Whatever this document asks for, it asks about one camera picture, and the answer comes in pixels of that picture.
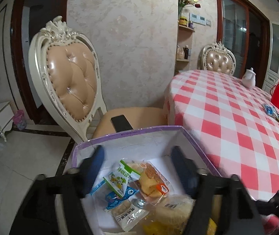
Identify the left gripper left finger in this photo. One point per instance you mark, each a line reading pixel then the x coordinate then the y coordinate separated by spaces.
pixel 37 212

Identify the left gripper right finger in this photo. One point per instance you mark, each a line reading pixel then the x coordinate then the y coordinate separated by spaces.
pixel 238 213

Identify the dark cake blue packet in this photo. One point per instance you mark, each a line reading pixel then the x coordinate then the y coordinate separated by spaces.
pixel 104 195

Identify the pale round bread packet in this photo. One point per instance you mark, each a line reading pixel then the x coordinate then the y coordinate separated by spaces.
pixel 174 211

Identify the white round-pastry packet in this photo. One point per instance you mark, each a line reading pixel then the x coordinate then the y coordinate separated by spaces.
pixel 129 213

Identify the tiger-skin cake clear packet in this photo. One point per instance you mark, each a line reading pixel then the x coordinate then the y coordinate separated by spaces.
pixel 153 186

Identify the white green milk packet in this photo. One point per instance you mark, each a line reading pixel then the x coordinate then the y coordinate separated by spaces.
pixel 119 178

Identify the small blue snack packet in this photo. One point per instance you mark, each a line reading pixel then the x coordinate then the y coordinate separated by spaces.
pixel 270 110

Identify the yellow snack bag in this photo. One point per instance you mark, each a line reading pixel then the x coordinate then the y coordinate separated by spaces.
pixel 157 228

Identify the red white checkered tablecloth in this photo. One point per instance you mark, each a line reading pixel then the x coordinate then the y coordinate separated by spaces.
pixel 230 125

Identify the purple rimmed cardboard box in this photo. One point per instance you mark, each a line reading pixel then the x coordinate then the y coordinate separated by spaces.
pixel 152 144

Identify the black smartphone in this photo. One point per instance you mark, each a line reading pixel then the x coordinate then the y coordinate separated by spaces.
pixel 121 124

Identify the white ceramic teapot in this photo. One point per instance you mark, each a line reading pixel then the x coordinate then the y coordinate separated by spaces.
pixel 248 79

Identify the left beige tufted chair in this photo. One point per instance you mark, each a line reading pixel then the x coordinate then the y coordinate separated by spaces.
pixel 65 72

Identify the beige tufted chair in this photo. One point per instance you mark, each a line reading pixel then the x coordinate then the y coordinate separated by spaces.
pixel 65 72
pixel 215 57

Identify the far beige tufted chair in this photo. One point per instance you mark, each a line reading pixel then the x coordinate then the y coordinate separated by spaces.
pixel 215 57

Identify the bagged food on shelf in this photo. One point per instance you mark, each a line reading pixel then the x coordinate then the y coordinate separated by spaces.
pixel 180 54

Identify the dark bottle on shelf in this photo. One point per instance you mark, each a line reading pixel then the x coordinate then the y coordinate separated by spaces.
pixel 186 52

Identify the wooden corner shelf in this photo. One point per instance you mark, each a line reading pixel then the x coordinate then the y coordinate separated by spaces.
pixel 184 37

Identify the dark wooden glass door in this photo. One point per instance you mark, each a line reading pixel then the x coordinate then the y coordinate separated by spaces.
pixel 245 31

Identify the yellow jar on shelf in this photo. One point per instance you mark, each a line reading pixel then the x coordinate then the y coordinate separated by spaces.
pixel 183 21

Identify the wall switch panel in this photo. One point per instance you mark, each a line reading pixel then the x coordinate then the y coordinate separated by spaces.
pixel 199 19

